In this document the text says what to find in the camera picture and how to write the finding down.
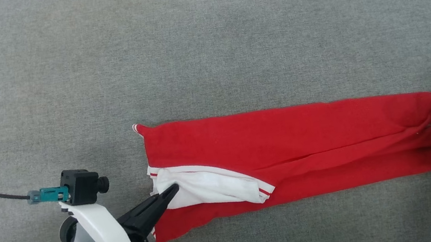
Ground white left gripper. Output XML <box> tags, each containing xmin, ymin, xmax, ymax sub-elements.
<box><xmin>41</xmin><ymin>182</ymin><xmax>189</xmax><ymax>242</ymax></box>

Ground red and white garment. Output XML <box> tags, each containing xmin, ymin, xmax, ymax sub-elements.
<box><xmin>132</xmin><ymin>77</ymin><xmax>431</xmax><ymax>242</ymax></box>

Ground teal left camera connector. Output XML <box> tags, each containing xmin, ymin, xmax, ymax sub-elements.
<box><xmin>26</xmin><ymin>184</ymin><xmax>71</xmax><ymax>208</ymax></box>

